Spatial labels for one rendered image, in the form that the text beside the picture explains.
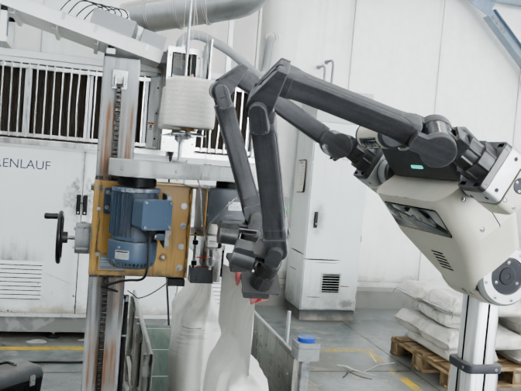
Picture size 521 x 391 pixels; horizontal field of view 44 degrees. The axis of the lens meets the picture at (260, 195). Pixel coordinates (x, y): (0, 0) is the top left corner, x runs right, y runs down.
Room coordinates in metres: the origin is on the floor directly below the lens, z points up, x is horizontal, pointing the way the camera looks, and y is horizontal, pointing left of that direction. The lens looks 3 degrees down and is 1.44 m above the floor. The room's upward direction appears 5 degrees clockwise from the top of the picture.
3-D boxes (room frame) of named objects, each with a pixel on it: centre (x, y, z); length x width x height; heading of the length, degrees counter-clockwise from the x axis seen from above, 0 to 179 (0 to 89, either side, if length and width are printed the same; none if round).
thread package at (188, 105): (2.04, 0.25, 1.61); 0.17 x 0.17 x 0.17
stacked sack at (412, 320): (4.94, -1.50, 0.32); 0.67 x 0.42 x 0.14; 109
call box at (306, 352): (2.17, -0.20, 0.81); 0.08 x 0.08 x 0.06; 15
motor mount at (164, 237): (2.08, 0.32, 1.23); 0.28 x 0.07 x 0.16; 15
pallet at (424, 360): (4.85, -1.83, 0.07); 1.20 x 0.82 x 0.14; 107
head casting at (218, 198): (2.35, 0.10, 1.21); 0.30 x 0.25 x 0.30; 15
